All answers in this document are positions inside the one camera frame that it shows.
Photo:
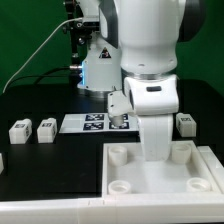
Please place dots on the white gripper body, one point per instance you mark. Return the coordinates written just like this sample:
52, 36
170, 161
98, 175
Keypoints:
154, 102

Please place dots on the white square tabletop part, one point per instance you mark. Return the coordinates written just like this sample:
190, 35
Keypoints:
125, 171

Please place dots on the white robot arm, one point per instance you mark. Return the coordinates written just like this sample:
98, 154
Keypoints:
133, 58

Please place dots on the white sheet with tags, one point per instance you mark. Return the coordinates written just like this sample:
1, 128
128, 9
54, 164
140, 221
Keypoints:
95, 123

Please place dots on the white L-shaped obstacle fence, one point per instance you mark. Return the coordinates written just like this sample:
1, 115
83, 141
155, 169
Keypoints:
65, 187

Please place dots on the white part at left edge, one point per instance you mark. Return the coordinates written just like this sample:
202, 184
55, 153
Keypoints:
1, 163

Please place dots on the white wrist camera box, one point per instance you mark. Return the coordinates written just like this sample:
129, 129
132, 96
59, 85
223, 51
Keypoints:
118, 105

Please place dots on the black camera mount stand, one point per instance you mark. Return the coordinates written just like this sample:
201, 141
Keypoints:
80, 29

